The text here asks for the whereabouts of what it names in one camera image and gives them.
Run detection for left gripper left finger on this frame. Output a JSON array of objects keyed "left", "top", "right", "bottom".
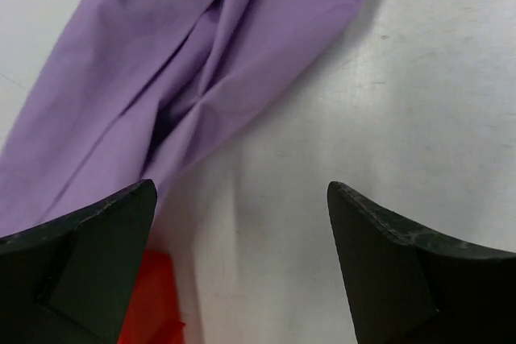
[{"left": 1, "top": 180, "right": 156, "bottom": 344}]

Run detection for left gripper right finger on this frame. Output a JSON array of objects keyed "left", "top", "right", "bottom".
[{"left": 327, "top": 182, "right": 515, "bottom": 343}]

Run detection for purple trousers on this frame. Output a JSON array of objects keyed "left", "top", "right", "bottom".
[{"left": 1, "top": 0, "right": 363, "bottom": 235}]

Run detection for red plastic tray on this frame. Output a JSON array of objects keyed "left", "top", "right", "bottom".
[{"left": 118, "top": 251, "right": 185, "bottom": 344}]

